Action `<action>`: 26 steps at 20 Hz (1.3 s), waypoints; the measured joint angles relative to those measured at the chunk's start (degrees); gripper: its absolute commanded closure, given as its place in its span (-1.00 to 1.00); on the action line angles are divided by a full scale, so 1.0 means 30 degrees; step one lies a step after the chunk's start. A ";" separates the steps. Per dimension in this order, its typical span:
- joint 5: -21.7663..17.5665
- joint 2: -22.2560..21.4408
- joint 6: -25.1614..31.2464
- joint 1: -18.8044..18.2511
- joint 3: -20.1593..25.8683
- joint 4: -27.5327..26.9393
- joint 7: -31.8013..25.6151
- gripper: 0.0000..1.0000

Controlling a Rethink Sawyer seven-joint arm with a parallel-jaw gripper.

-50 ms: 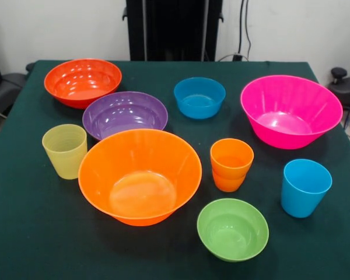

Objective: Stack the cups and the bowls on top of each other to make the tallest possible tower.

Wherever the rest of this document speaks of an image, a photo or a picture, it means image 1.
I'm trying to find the small blue plastic bowl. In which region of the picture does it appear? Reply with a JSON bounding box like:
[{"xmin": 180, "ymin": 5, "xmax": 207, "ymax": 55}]
[{"xmin": 173, "ymin": 76, "xmax": 227, "ymax": 120}]

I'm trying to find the large orange plastic bowl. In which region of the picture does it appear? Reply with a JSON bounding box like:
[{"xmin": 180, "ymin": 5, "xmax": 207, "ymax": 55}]
[{"xmin": 78, "ymin": 128, "xmax": 203, "ymax": 227}]

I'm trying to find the purple plastic bowl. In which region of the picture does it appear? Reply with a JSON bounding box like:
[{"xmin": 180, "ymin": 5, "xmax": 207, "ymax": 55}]
[{"xmin": 82, "ymin": 91, "xmax": 169, "ymax": 141}]

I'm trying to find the orange plastic cup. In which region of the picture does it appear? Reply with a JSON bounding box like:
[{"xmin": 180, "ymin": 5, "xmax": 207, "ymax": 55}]
[
  {"xmin": 209, "ymin": 138, "xmax": 255, "ymax": 180},
  {"xmin": 212, "ymin": 169, "xmax": 249, "ymax": 193}
]

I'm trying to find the small green plastic bowl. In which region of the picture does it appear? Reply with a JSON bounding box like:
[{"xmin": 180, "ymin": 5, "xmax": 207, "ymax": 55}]
[{"xmin": 196, "ymin": 198, "xmax": 270, "ymax": 263}]

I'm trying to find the red plastic bowl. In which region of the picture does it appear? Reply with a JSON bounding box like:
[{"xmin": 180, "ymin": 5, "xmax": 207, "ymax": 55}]
[{"xmin": 43, "ymin": 58, "xmax": 123, "ymax": 110}]

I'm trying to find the pale yellow-green plastic cup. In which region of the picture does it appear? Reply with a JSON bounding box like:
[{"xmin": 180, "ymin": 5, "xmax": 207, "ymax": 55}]
[{"xmin": 41, "ymin": 124, "xmax": 88, "ymax": 180}]

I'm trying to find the large pink plastic bowl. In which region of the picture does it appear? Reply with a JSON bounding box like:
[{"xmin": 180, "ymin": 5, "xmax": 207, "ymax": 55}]
[{"xmin": 240, "ymin": 75, "xmax": 344, "ymax": 151}]

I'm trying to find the blue plastic cup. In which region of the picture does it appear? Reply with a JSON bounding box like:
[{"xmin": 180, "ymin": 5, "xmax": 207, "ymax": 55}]
[{"xmin": 281, "ymin": 159, "xmax": 333, "ymax": 219}]

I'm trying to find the dark green table cloth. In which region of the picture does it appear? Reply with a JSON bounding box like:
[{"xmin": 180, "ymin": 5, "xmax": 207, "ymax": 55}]
[{"xmin": 0, "ymin": 59, "xmax": 350, "ymax": 280}]

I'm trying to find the black office chair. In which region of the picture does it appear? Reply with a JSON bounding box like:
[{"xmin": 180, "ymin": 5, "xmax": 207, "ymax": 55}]
[
  {"xmin": 328, "ymin": 67, "xmax": 350, "ymax": 131},
  {"xmin": 0, "ymin": 37, "xmax": 27, "ymax": 117}
]

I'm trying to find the black wall cable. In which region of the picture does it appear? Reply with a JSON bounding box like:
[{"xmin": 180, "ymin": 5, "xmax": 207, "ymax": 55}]
[{"xmin": 233, "ymin": 0, "xmax": 251, "ymax": 61}]

